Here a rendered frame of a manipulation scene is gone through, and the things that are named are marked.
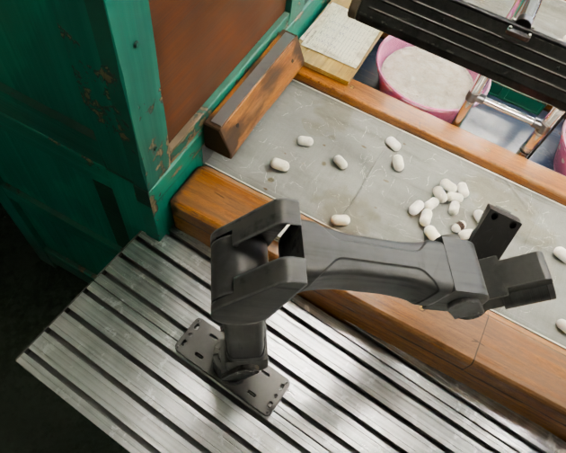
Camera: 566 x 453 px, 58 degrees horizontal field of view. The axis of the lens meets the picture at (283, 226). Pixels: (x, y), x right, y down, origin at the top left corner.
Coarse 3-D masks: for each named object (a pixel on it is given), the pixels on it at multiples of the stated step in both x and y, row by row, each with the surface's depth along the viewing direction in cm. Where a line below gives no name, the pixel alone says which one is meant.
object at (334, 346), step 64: (128, 256) 95; (192, 256) 97; (64, 320) 88; (128, 320) 91; (192, 320) 90; (320, 320) 93; (64, 384) 83; (128, 384) 84; (192, 384) 85; (320, 384) 87; (384, 384) 88; (448, 384) 89; (128, 448) 79; (192, 448) 80; (256, 448) 81; (320, 448) 82; (384, 448) 83; (448, 448) 84; (512, 448) 85
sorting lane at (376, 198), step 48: (288, 96) 110; (288, 144) 103; (336, 144) 105; (384, 144) 106; (432, 144) 107; (288, 192) 98; (336, 192) 99; (384, 192) 100; (432, 192) 101; (480, 192) 102; (528, 192) 104; (528, 240) 98
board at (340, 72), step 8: (336, 0) 122; (344, 0) 122; (376, 40) 117; (304, 48) 113; (304, 56) 111; (312, 56) 112; (320, 56) 112; (304, 64) 111; (312, 64) 110; (320, 64) 111; (328, 64) 111; (336, 64) 111; (344, 64) 111; (360, 64) 112; (320, 72) 111; (328, 72) 110; (336, 72) 110; (344, 72) 110; (352, 72) 110; (336, 80) 110; (344, 80) 109
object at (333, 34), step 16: (320, 16) 118; (336, 16) 119; (320, 32) 115; (336, 32) 116; (352, 32) 116; (368, 32) 117; (320, 48) 113; (336, 48) 113; (352, 48) 114; (368, 48) 114; (352, 64) 111
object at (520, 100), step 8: (520, 0) 106; (512, 8) 108; (496, 88) 124; (504, 88) 123; (496, 96) 125; (504, 96) 124; (512, 96) 124; (520, 96) 123; (528, 96) 121; (520, 104) 124; (528, 104) 123; (536, 104) 122; (544, 104) 121; (536, 112) 124
